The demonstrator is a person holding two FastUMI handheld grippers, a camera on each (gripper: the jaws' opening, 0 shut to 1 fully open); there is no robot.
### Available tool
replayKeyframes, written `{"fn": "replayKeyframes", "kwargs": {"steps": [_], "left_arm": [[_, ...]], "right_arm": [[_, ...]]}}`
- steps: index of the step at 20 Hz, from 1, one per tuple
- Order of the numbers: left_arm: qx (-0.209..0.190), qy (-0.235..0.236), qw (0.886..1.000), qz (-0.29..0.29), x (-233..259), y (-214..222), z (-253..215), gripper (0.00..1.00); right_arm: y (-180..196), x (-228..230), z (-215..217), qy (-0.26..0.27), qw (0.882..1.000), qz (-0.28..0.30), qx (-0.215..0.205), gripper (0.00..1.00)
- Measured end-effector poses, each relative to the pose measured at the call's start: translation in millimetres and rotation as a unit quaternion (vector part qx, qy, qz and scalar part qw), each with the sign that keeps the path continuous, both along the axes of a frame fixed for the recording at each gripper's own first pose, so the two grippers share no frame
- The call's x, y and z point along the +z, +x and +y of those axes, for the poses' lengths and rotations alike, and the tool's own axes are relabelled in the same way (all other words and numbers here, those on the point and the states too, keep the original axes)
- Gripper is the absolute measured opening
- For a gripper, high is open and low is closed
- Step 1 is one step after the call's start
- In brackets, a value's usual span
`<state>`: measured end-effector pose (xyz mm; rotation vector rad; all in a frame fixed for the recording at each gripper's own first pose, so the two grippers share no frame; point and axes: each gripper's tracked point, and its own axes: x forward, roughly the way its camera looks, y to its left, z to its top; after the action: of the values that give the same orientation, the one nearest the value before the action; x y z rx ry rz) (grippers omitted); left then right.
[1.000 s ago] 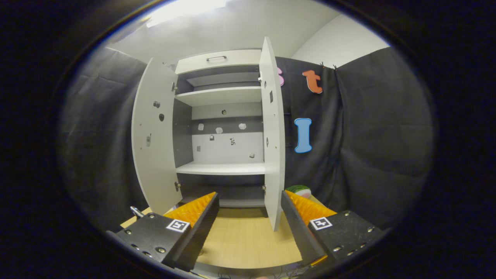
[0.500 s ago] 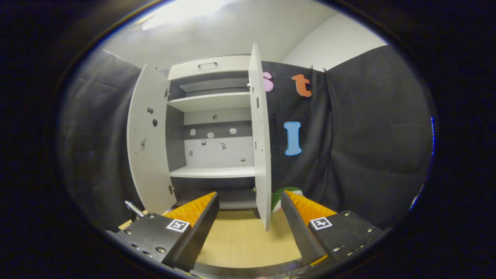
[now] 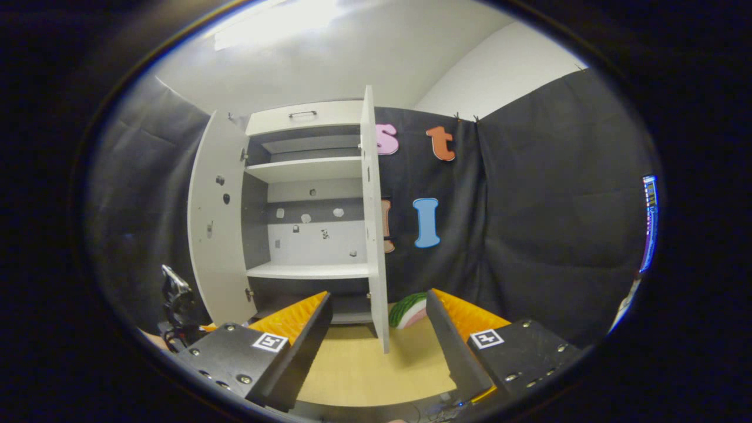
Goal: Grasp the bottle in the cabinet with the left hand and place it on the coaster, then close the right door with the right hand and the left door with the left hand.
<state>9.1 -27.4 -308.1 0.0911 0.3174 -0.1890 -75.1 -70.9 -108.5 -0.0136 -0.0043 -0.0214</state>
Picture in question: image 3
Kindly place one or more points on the white and grey cabinet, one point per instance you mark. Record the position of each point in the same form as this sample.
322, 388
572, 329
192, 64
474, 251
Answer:
255, 235

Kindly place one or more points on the black backdrop cloth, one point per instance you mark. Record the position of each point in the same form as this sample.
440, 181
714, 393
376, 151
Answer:
546, 205

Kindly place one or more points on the metal door hinge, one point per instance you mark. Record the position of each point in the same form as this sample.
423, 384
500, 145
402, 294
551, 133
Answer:
244, 154

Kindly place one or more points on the white cabinet door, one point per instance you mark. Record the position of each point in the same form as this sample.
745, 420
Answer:
376, 247
217, 235

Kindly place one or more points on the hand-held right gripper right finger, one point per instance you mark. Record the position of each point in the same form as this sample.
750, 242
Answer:
455, 358

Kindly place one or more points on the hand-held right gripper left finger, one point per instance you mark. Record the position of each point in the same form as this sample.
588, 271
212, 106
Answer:
299, 358

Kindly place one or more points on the white cabinet drawer front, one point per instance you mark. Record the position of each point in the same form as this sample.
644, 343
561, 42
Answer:
335, 116

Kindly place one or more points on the white cabinet shelf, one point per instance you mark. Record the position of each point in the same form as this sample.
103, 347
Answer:
311, 271
305, 169

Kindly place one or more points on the computer screen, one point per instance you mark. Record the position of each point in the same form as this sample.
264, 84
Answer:
649, 223

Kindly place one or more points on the watermelon slice coaster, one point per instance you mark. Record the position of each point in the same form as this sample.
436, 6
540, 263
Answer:
408, 311

